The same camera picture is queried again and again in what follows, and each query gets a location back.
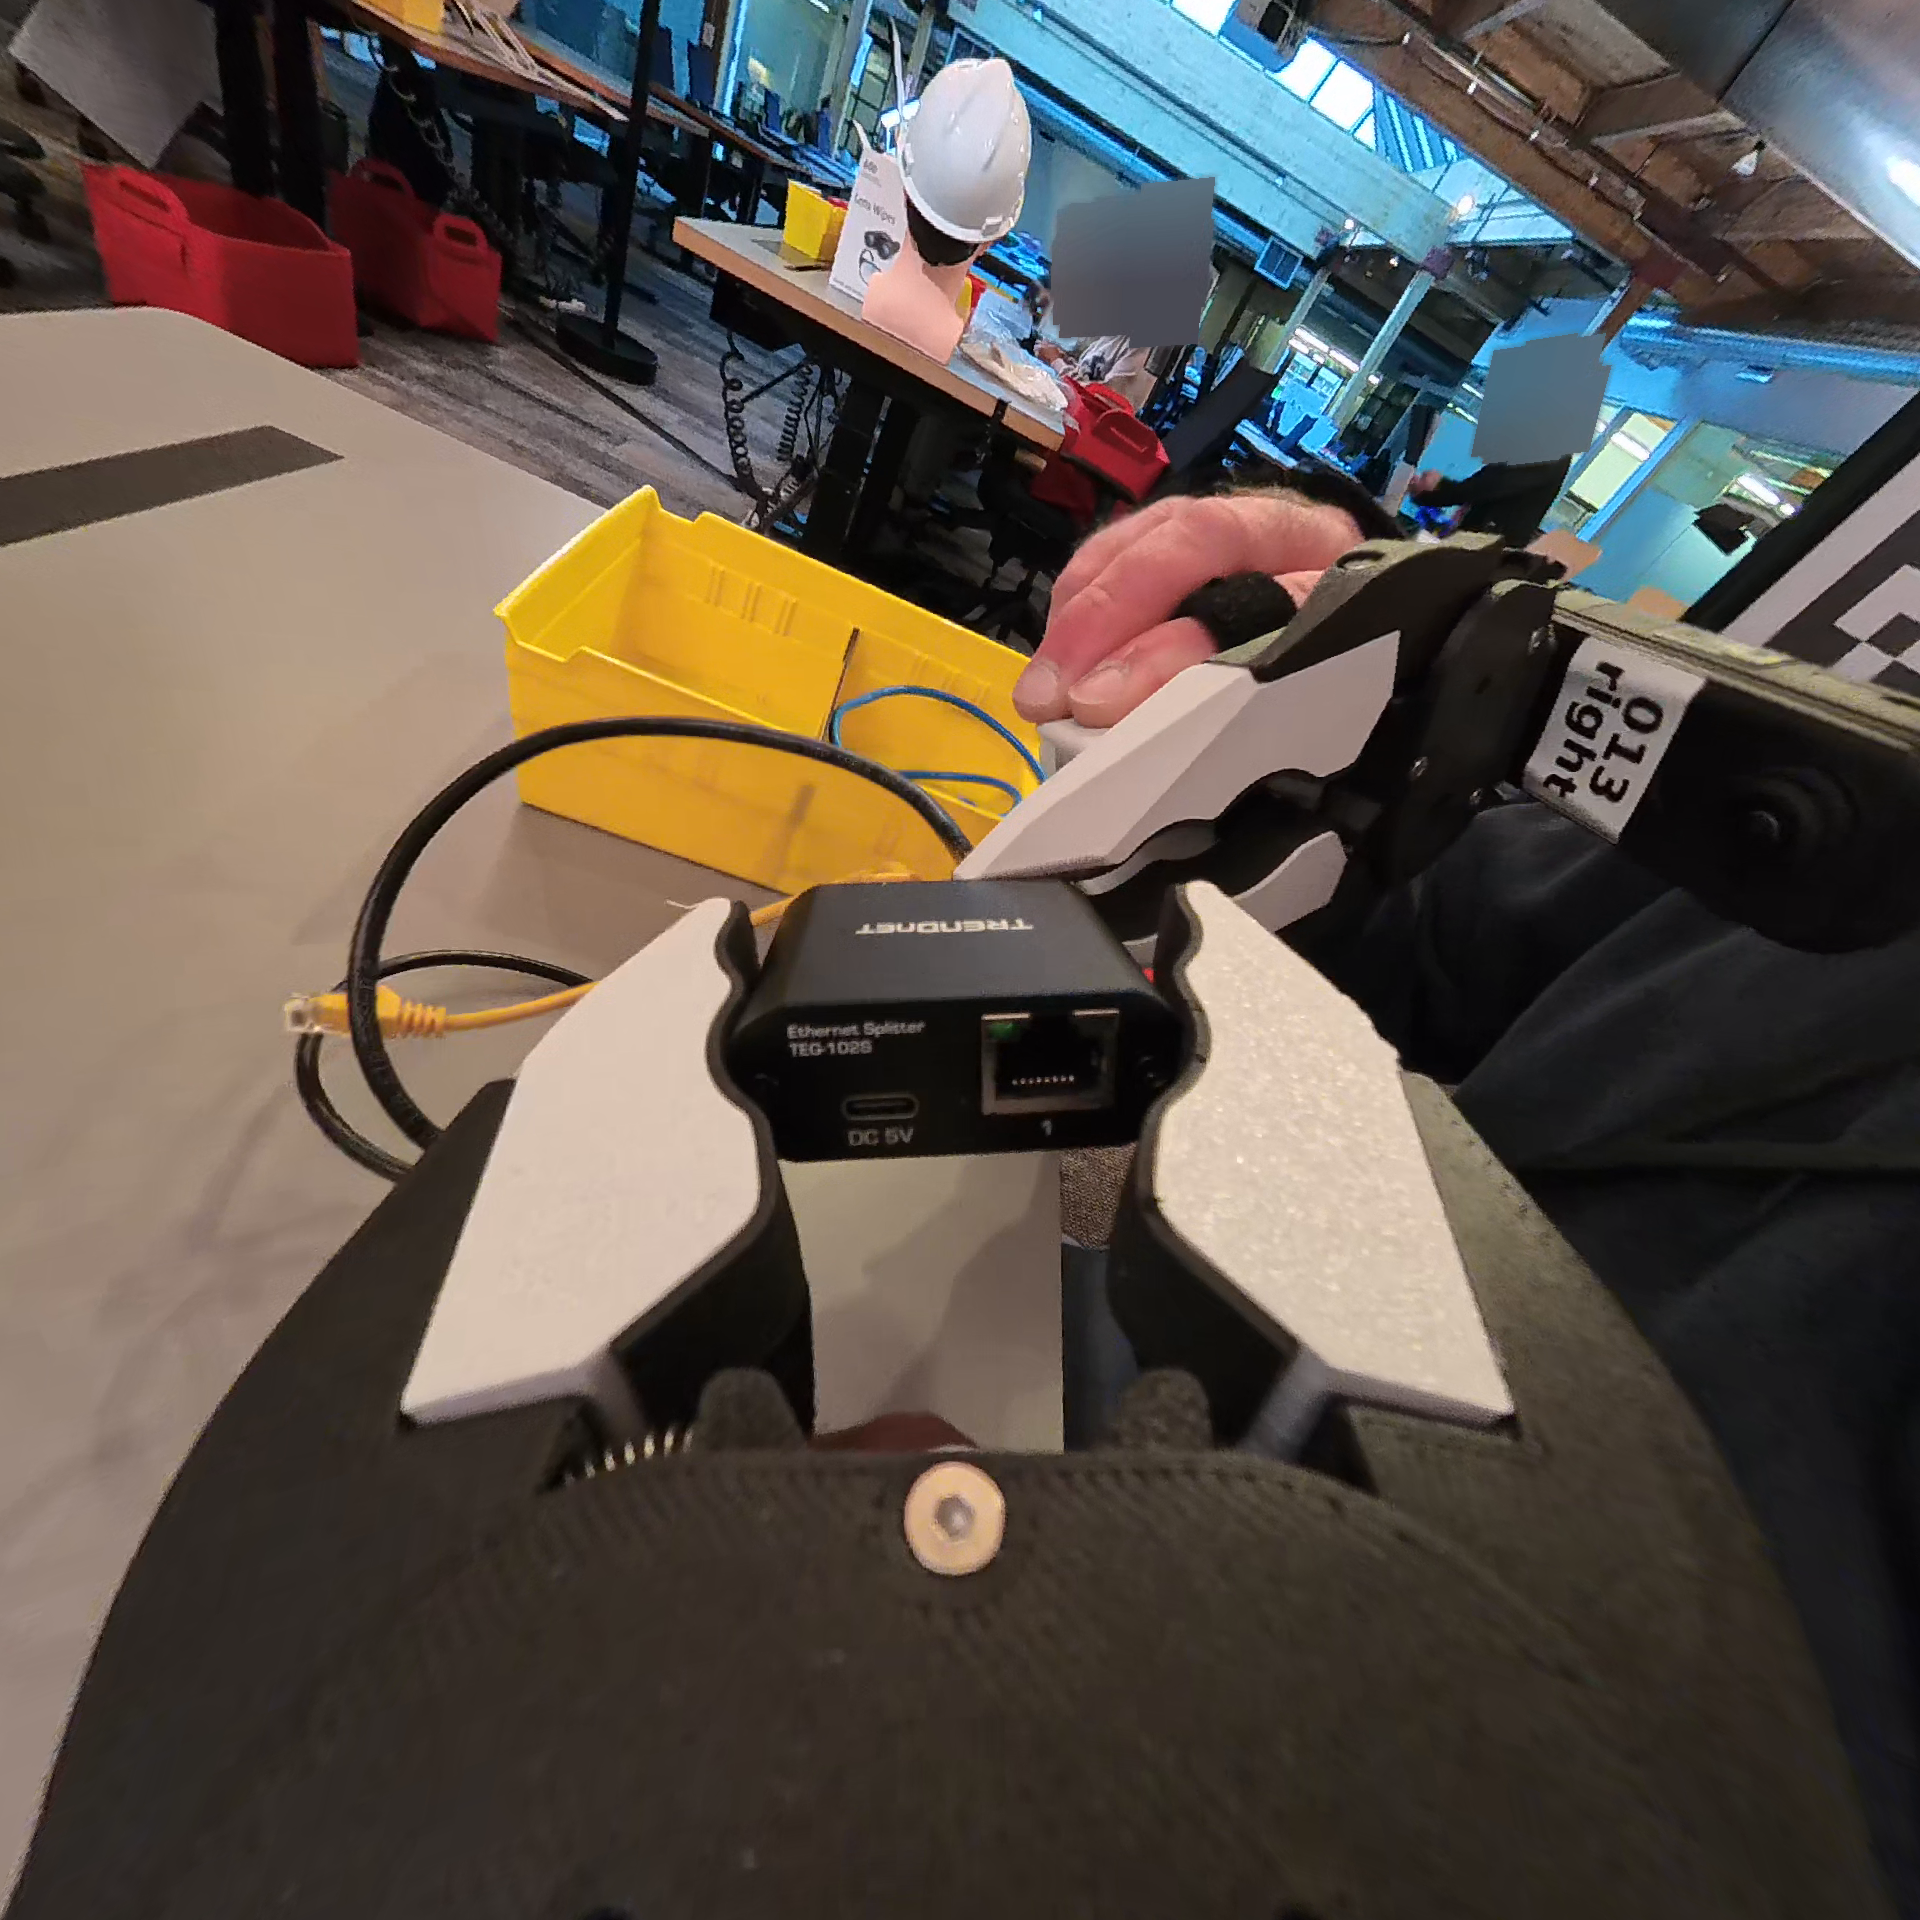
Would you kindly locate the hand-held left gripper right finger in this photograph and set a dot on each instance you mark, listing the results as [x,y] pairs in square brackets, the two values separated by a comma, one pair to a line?
[1318,1184]

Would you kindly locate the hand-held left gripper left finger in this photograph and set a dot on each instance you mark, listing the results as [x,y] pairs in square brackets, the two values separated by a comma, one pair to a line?
[598,1200]

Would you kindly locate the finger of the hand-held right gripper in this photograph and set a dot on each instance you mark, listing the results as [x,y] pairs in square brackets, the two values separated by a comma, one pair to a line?
[1289,885]
[1171,763]

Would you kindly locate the black ethernet splitter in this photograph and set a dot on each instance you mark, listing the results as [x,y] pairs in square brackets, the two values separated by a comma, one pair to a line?
[931,974]

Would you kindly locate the yellow plastic bin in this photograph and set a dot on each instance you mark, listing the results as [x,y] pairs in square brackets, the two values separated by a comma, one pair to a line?
[644,721]

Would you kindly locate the person's right hand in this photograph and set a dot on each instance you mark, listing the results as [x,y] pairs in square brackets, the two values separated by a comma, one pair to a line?
[1125,585]

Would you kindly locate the red storage bin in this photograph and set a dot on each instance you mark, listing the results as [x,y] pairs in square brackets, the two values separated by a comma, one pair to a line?
[434,277]
[225,283]
[1108,442]

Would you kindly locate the pink mannequin head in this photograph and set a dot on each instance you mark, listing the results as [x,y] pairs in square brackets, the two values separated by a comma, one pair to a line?
[915,307]

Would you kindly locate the white printed box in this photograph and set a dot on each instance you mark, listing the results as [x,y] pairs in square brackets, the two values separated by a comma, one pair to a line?
[862,254]

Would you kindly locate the white hard hat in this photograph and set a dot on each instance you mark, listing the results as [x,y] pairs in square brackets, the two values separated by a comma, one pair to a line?
[968,149]

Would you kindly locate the small yellow bin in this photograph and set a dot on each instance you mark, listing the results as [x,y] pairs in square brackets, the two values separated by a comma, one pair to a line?
[405,13]
[809,224]

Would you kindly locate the wooden desk with mannequin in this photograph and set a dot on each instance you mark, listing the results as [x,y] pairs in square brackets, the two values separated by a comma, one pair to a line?
[733,248]

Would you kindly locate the black floor pole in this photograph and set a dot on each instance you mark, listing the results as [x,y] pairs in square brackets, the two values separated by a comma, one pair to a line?
[608,353]

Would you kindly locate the ceiling-mounted unit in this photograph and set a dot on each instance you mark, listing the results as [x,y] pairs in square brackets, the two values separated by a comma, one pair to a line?
[1259,31]

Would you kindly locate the long wooden desk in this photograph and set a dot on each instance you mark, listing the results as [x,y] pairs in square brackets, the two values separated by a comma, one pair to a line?
[450,45]

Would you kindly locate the grey hanging panel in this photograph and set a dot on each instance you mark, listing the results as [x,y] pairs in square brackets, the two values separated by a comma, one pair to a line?
[118,75]

